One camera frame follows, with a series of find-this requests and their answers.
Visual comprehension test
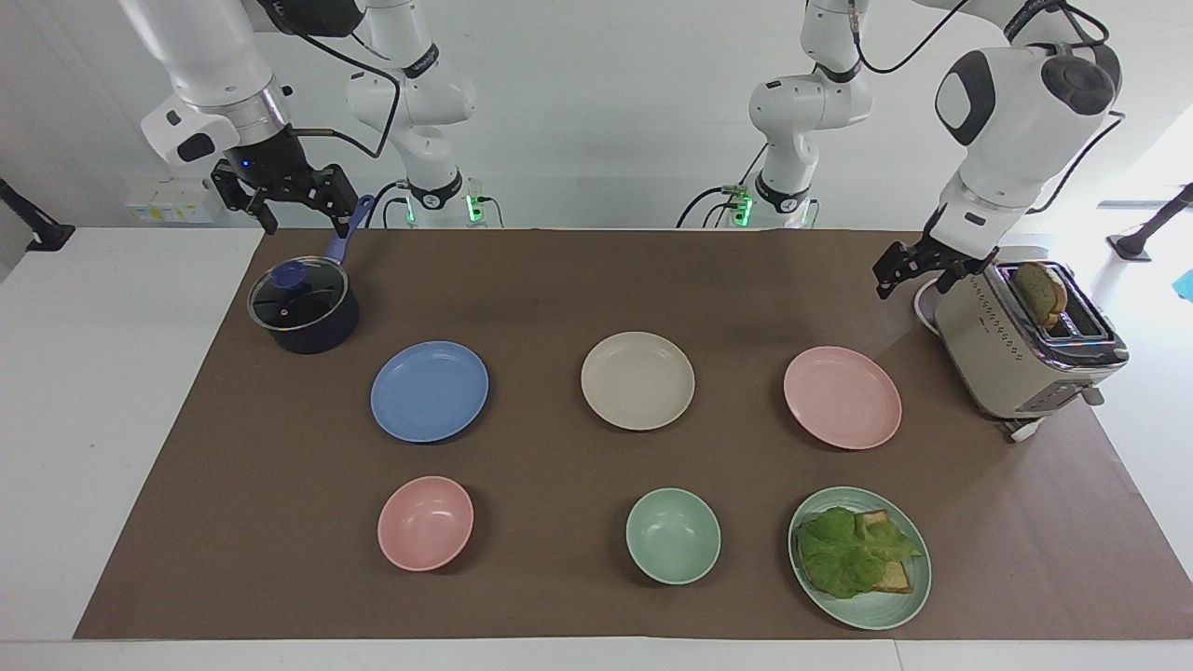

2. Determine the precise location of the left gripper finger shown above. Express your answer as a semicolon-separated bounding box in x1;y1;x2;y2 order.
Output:
936;259;989;296
872;240;935;301

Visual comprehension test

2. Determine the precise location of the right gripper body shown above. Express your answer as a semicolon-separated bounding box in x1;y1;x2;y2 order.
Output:
224;129;323;202

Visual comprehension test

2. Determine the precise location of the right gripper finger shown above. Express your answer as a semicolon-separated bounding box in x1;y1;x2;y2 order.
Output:
211;162;280;236
308;165;361;235

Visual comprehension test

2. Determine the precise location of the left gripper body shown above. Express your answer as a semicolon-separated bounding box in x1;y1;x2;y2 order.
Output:
921;227;991;273

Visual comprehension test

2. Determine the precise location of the white socket strip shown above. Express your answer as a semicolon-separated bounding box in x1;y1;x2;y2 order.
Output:
125;179;213;225

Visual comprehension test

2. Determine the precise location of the brown bread slice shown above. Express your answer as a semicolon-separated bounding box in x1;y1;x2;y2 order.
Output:
1012;262;1070;328

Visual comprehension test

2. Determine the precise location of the silver toaster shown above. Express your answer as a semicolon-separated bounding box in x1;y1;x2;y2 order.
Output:
934;261;1131;423

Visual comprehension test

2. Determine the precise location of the glass lid with blue knob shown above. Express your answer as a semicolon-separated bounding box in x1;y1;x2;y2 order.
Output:
249;258;351;333

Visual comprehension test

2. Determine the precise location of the dark blue saucepan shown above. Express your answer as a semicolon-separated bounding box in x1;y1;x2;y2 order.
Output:
247;194;377;356

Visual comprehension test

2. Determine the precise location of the pink plate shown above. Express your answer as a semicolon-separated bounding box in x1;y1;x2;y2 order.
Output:
783;346;903;452

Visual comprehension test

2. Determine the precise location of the black stand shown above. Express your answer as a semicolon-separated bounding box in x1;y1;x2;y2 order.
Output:
1106;183;1193;263
0;177;76;253

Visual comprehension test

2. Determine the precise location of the blue plate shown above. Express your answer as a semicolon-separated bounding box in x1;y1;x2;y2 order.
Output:
370;340;490;445

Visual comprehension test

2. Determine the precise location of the beige plate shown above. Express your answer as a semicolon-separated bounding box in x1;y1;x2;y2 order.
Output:
580;331;696;432

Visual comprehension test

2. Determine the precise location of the green lettuce leaf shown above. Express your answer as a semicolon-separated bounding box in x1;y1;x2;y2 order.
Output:
795;506;925;601

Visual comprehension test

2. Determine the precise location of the toast slice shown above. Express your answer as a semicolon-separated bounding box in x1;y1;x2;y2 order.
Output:
856;509;915;595

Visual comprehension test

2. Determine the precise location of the pink bowl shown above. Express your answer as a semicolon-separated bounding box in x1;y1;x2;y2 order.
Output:
377;475;475;573

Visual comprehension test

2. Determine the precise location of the green plate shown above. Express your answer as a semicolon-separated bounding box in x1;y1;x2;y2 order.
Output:
788;486;933;632

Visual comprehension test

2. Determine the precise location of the green bowl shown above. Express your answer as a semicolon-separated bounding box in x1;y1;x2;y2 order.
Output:
624;487;722;586

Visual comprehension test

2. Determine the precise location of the black cable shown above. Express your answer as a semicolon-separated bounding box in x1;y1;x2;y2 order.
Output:
843;0;1035;76
1023;110;1127;216
675;142;771;230
256;0;403;160
365;179;413;230

